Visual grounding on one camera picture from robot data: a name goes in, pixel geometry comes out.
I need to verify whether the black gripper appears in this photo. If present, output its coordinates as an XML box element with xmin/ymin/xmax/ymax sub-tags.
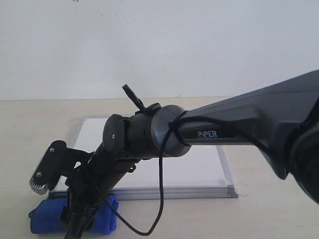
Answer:
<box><xmin>61</xmin><ymin>146</ymin><xmax>136</xmax><ymax>239</ymax></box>

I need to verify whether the blue microfibre cloth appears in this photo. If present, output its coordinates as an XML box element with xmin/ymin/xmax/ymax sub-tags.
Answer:
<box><xmin>28</xmin><ymin>198</ymin><xmax>117</xmax><ymax>235</ymax></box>

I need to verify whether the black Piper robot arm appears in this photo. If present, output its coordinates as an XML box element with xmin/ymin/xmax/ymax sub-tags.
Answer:
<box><xmin>61</xmin><ymin>70</ymin><xmax>319</xmax><ymax>239</ymax></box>

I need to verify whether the clear tape back left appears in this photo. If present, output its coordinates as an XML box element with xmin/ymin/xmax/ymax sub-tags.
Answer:
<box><xmin>68</xmin><ymin>117</ymin><xmax>85</xmax><ymax>126</ymax></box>

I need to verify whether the clear tape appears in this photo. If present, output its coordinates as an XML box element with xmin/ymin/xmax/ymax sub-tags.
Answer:
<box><xmin>68</xmin><ymin>117</ymin><xmax>85</xmax><ymax>126</ymax></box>
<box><xmin>218</xmin><ymin>179</ymin><xmax>249</xmax><ymax>198</ymax></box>

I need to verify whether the clear tape front right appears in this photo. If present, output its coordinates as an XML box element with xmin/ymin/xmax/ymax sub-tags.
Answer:
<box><xmin>218</xmin><ymin>179</ymin><xmax>249</xmax><ymax>198</ymax></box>

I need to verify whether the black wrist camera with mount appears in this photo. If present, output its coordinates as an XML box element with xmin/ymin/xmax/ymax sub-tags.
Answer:
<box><xmin>29</xmin><ymin>140</ymin><xmax>93</xmax><ymax>195</ymax></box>

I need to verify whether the white board with aluminium frame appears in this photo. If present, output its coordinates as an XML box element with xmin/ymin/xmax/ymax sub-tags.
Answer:
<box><xmin>68</xmin><ymin>117</ymin><xmax>239</xmax><ymax>200</ymax></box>

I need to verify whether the black camera cable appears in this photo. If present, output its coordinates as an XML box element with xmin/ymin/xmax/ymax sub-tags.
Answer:
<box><xmin>82</xmin><ymin>84</ymin><xmax>250</xmax><ymax>236</ymax></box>

